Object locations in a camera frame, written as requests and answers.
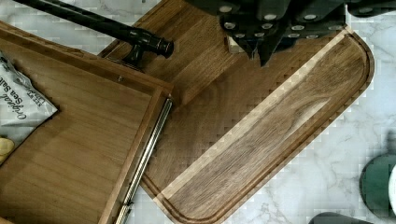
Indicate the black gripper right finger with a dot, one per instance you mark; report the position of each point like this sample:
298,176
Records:
288,31

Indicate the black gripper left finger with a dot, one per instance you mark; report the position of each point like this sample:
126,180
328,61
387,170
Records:
244,30

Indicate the wooden drawer with black handle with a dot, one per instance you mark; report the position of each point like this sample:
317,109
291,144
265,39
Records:
83,164

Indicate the small light wooden block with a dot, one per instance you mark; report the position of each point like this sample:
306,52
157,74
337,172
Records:
233,46

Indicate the dark wooden cutting board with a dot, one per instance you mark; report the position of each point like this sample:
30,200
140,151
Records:
237,122

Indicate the teal canister with wooden lid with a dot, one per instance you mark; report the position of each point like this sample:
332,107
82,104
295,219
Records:
374,185

